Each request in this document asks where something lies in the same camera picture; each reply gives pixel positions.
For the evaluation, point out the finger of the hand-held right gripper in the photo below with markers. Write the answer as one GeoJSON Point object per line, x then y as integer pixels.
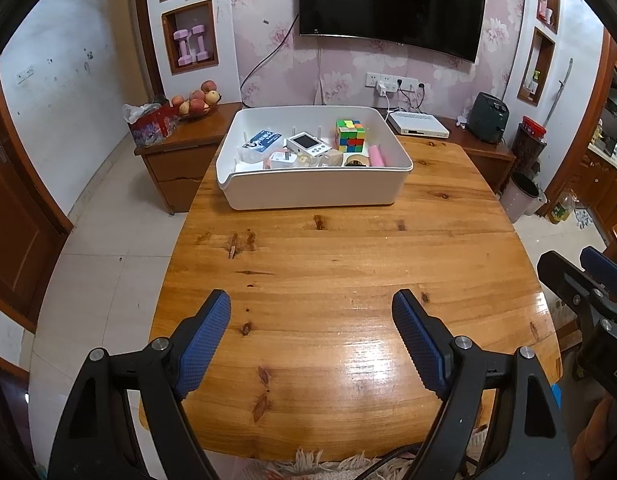
{"type": "Point", "coordinates": [608, 272]}
{"type": "Point", "coordinates": [568, 280]}

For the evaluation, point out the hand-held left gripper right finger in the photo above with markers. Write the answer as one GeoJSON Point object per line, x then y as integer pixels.
{"type": "Point", "coordinates": [421, 342]}

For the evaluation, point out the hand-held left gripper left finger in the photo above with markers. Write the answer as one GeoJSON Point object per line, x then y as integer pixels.
{"type": "Point", "coordinates": [206, 345]}

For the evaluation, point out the white plastic storage bin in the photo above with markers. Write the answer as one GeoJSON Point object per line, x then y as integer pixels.
{"type": "Point", "coordinates": [308, 187]}

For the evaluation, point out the pink and white stick device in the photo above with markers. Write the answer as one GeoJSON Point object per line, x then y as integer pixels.
{"type": "Point", "coordinates": [377, 156]}

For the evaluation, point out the green bottle with gold cap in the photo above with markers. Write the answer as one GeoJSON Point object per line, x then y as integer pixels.
{"type": "Point", "coordinates": [356, 161]}

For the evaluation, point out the white plug charger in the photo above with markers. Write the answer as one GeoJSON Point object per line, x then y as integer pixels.
{"type": "Point", "coordinates": [281, 160]}

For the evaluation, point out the small beige box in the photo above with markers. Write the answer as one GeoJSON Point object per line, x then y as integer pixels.
{"type": "Point", "coordinates": [333, 157]}

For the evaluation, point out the blue label plastic box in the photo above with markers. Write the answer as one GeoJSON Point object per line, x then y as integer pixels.
{"type": "Point", "coordinates": [263, 140]}

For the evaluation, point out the colourful puzzle cube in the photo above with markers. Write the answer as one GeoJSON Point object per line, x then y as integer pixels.
{"type": "Point", "coordinates": [351, 135]}

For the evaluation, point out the white device with screen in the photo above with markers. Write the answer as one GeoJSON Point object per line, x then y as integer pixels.
{"type": "Point", "coordinates": [308, 142]}

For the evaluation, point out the person's right hand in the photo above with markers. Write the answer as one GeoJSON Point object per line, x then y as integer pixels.
{"type": "Point", "coordinates": [603, 435]}

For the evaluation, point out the yellow oil bottle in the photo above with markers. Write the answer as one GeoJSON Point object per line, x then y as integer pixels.
{"type": "Point", "coordinates": [560, 210]}

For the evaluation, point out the grey trash bin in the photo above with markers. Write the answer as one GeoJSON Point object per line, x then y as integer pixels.
{"type": "Point", "coordinates": [519, 200]}

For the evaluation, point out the wooden kitchen cabinets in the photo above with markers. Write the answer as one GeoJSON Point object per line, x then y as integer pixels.
{"type": "Point", "coordinates": [605, 170]}

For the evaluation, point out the dark jar with red lid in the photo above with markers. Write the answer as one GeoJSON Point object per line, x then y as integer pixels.
{"type": "Point", "coordinates": [528, 147]}

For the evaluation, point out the shaggy rug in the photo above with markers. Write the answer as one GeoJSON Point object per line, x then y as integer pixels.
{"type": "Point", "coordinates": [333, 466]}

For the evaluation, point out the wooden television cabinet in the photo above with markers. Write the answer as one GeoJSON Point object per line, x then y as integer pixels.
{"type": "Point", "coordinates": [173, 165]}

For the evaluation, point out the long grey stick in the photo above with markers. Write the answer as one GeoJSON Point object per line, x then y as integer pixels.
{"type": "Point", "coordinates": [558, 92]}

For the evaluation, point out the small white bottle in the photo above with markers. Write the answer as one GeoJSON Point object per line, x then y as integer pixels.
{"type": "Point", "coordinates": [535, 80]}

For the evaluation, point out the white set-top box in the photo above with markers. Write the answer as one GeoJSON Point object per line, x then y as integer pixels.
{"type": "Point", "coordinates": [418, 125]}

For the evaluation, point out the red printed bag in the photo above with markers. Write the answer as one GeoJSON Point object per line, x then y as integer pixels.
{"type": "Point", "coordinates": [151, 127]}

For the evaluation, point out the wooden door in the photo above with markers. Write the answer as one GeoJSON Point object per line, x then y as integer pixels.
{"type": "Point", "coordinates": [18, 220]}

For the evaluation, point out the bowl of apples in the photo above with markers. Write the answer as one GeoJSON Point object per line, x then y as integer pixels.
{"type": "Point", "coordinates": [198, 97]}

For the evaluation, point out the white plugged charger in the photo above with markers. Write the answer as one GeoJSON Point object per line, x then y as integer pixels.
{"type": "Point", "coordinates": [382, 89]}

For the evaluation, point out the pink cup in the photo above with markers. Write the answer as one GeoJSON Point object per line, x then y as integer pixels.
{"type": "Point", "coordinates": [544, 7]}

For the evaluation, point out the pink dumbbell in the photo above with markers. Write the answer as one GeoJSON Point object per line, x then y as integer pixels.
{"type": "Point", "coordinates": [202, 42]}
{"type": "Point", "coordinates": [183, 46]}

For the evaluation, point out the white wall outlet strip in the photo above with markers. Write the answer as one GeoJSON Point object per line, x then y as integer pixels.
{"type": "Point", "coordinates": [396, 81]}

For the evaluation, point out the white wall switch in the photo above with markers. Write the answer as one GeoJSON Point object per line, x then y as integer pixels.
{"type": "Point", "coordinates": [26, 75]}

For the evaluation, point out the black wall television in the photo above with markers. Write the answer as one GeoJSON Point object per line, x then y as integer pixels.
{"type": "Point", "coordinates": [393, 0]}

